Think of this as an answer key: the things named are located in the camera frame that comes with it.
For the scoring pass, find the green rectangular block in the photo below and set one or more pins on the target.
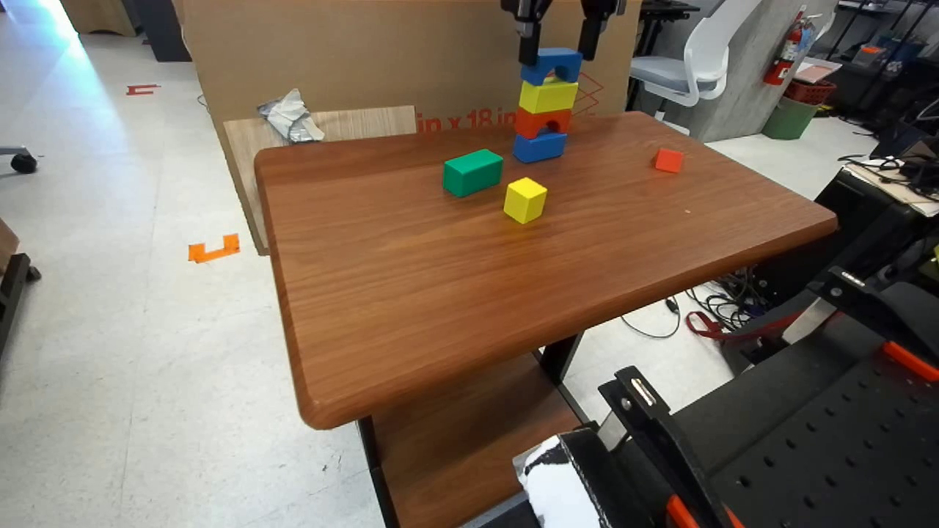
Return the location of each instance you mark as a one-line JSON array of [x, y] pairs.
[[473, 173]]

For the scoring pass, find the black perforated robot platform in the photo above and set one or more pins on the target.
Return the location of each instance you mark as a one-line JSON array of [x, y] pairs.
[[831, 441]]

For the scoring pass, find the blue arch block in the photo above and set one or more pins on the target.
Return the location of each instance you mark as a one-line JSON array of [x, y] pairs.
[[553, 66]]

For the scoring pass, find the crumpled plastic bag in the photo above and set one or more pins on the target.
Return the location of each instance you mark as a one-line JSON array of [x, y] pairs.
[[291, 114]]

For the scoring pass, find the yellow rectangular block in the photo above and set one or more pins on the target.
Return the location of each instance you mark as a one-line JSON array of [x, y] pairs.
[[547, 96]]

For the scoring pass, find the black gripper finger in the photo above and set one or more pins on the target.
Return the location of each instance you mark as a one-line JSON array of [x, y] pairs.
[[529, 32], [591, 30]]

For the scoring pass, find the cluttered side desk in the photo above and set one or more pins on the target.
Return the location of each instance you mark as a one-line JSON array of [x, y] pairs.
[[897, 179]]

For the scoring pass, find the blue rectangular block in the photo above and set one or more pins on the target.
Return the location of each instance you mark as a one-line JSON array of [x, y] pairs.
[[538, 148]]

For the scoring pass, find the white office chair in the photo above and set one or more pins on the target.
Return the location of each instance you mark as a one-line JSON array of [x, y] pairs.
[[699, 58]]

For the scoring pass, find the orange triangular block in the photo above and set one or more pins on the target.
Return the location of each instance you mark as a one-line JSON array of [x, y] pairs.
[[668, 162]]

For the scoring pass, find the red fire extinguisher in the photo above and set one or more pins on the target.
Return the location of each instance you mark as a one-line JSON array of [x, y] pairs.
[[789, 48]]

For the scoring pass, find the large cardboard box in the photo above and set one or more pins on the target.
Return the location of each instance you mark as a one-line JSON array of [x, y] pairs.
[[372, 52]]

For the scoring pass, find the wooden lower table shelf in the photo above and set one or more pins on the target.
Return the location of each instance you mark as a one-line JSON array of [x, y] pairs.
[[472, 441]]

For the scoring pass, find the yellow cube block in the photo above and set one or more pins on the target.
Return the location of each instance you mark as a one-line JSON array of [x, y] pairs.
[[526, 201]]

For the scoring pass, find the orange arch block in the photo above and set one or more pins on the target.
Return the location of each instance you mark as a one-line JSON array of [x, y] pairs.
[[532, 124]]

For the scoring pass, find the green bin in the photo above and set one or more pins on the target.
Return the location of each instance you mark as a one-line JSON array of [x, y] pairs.
[[789, 117]]

